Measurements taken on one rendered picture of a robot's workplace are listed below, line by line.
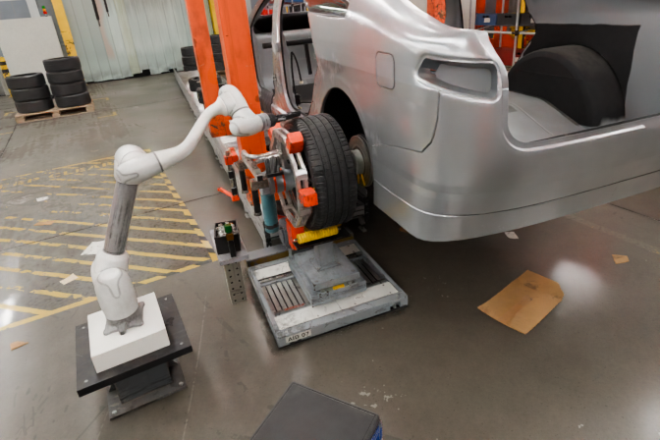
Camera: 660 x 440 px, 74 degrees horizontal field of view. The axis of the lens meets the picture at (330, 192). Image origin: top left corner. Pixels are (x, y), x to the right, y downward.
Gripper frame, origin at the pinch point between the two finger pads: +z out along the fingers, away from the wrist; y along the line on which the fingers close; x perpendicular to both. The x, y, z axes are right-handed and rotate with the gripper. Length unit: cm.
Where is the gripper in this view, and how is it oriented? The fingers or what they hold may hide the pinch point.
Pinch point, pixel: (295, 114)
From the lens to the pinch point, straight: 249.4
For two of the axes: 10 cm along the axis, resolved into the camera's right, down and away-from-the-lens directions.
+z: 6.9, -3.0, 6.6
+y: 7.2, 1.3, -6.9
